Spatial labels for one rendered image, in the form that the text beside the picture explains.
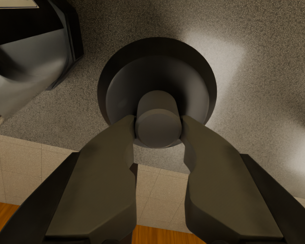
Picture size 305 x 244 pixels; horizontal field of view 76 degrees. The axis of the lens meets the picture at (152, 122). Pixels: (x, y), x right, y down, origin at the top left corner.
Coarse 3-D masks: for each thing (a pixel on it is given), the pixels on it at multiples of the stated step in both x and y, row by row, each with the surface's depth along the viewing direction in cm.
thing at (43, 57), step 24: (48, 0) 15; (0, 48) 9; (24, 48) 11; (48, 48) 13; (0, 72) 9; (24, 72) 11; (48, 72) 14; (0, 96) 9; (24, 96) 12; (0, 120) 10
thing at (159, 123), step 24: (144, 48) 13; (168, 48) 12; (192, 48) 13; (120, 72) 13; (144, 72) 13; (168, 72) 13; (192, 72) 13; (120, 96) 14; (144, 96) 13; (168, 96) 13; (192, 96) 14; (216, 96) 15; (144, 120) 11; (168, 120) 11; (144, 144) 12; (168, 144) 12
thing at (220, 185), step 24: (192, 120) 12; (192, 144) 10; (216, 144) 10; (192, 168) 10; (216, 168) 8; (240, 168) 8; (192, 192) 7; (216, 192) 7; (240, 192) 7; (192, 216) 7; (216, 216) 6; (240, 216) 6; (264, 216) 6
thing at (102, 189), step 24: (120, 120) 12; (96, 144) 9; (120, 144) 10; (96, 168) 8; (120, 168) 8; (72, 192) 7; (96, 192) 7; (120, 192) 7; (72, 216) 6; (96, 216) 6; (120, 216) 6; (96, 240) 6; (120, 240) 7
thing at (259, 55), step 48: (96, 0) 18; (144, 0) 18; (192, 0) 18; (240, 0) 18; (288, 0) 18; (96, 48) 20; (240, 48) 20; (288, 48) 20; (48, 96) 23; (96, 96) 23; (240, 96) 23; (288, 96) 23; (48, 144) 26; (240, 144) 26; (288, 144) 26
